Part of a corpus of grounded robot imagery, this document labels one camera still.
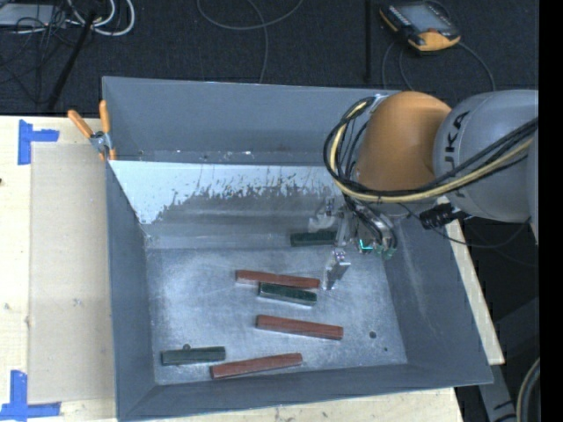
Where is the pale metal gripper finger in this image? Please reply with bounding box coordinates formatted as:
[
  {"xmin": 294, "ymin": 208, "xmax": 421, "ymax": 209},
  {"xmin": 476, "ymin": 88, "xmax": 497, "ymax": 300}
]
[
  {"xmin": 309, "ymin": 198, "xmax": 338, "ymax": 233},
  {"xmin": 324, "ymin": 248, "xmax": 353, "ymax": 292}
]

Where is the pale flat board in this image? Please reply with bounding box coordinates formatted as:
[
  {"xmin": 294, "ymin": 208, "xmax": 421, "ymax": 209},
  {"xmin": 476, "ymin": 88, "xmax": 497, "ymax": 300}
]
[{"xmin": 26, "ymin": 142, "xmax": 117, "ymax": 405}]

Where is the black cylinder on white bracket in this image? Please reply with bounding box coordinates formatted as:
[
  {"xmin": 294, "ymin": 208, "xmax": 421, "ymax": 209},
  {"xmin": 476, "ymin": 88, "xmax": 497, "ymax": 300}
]
[{"xmin": 419, "ymin": 196, "xmax": 461, "ymax": 231}]

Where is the grey metal bin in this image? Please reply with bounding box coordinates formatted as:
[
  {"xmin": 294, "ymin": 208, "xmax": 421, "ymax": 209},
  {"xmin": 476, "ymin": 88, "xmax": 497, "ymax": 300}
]
[{"xmin": 101, "ymin": 76, "xmax": 495, "ymax": 422}]

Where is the dark green flat block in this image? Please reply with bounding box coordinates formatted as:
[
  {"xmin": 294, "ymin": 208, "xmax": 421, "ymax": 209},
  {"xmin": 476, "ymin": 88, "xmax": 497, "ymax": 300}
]
[
  {"xmin": 159, "ymin": 344, "xmax": 227, "ymax": 367},
  {"xmin": 257, "ymin": 281, "xmax": 318, "ymax": 307},
  {"xmin": 289, "ymin": 229, "xmax": 339, "ymax": 248}
]

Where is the red-brown flat block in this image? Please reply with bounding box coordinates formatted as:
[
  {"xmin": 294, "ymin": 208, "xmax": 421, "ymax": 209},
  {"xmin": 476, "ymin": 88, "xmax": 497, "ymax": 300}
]
[
  {"xmin": 255, "ymin": 314, "xmax": 345, "ymax": 342},
  {"xmin": 234, "ymin": 269, "xmax": 322, "ymax": 290},
  {"xmin": 208, "ymin": 352, "xmax": 304, "ymax": 381}
]

